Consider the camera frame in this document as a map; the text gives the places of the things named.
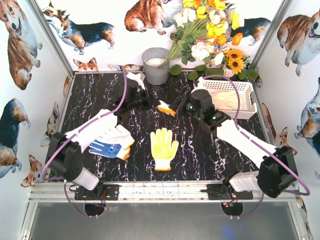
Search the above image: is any blue dotted glove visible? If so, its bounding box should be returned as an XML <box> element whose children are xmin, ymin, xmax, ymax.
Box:
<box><xmin>88</xmin><ymin>140</ymin><xmax>131</xmax><ymax>161</ymax></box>

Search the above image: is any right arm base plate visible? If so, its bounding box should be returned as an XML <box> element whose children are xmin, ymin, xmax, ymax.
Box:
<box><xmin>206</xmin><ymin>184</ymin><xmax>254</xmax><ymax>200</ymax></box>

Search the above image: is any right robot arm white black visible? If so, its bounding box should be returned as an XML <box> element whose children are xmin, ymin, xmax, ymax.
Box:
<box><xmin>175</xmin><ymin>89</ymin><xmax>298</xmax><ymax>198</ymax></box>

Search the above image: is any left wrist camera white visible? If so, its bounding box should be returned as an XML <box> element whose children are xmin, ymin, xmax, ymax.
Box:
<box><xmin>126</xmin><ymin>72</ymin><xmax>146</xmax><ymax>90</ymax></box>

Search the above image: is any white perforated storage basket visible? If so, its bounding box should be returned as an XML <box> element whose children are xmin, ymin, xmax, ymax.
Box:
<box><xmin>198</xmin><ymin>77</ymin><xmax>258</xmax><ymax>120</ymax></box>

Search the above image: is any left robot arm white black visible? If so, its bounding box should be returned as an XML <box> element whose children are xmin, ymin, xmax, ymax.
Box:
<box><xmin>45</xmin><ymin>82</ymin><xmax>150</xmax><ymax>191</ymax></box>

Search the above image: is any white glove orange cuff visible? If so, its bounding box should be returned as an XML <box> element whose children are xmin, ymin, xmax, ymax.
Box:
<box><xmin>95</xmin><ymin>124</ymin><xmax>135</xmax><ymax>150</ymax></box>

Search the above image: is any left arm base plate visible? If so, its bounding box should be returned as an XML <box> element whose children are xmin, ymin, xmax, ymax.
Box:
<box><xmin>74</xmin><ymin>184</ymin><xmax>120</xmax><ymax>201</ymax></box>

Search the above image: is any purple cable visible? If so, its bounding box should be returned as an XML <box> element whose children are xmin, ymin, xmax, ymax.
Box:
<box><xmin>41</xmin><ymin>65</ymin><xmax>130</xmax><ymax>220</ymax></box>
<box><xmin>204</xmin><ymin>74</ymin><xmax>311</xmax><ymax>218</ymax></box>

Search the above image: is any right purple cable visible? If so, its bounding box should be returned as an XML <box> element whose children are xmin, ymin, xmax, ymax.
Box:
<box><xmin>204</xmin><ymin>74</ymin><xmax>311</xmax><ymax>218</ymax></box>

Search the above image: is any grey metal bucket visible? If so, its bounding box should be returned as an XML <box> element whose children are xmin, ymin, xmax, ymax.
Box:
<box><xmin>141</xmin><ymin>47</ymin><xmax>170</xmax><ymax>86</ymax></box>

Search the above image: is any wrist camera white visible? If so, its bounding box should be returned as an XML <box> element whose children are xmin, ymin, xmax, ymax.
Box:
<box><xmin>126</xmin><ymin>72</ymin><xmax>146</xmax><ymax>90</ymax></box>
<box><xmin>191</xmin><ymin>76</ymin><xmax>206</xmax><ymax>93</ymax></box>

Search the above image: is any yellow coated glove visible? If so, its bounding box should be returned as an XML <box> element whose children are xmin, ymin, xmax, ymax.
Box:
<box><xmin>150</xmin><ymin>128</ymin><xmax>179</xmax><ymax>171</ymax></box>
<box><xmin>156</xmin><ymin>100</ymin><xmax>177</xmax><ymax>117</ymax></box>

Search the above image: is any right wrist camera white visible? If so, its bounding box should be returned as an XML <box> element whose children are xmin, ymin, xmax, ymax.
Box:
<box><xmin>191</xmin><ymin>76</ymin><xmax>206</xmax><ymax>93</ymax></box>

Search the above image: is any artificial flower bouquet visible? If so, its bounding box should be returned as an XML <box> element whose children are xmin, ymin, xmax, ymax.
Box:
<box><xmin>160</xmin><ymin>0</ymin><xmax>262</xmax><ymax>80</ymax></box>

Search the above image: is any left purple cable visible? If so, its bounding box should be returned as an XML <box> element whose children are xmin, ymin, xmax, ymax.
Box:
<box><xmin>41</xmin><ymin>65</ymin><xmax>130</xmax><ymax>220</ymax></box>

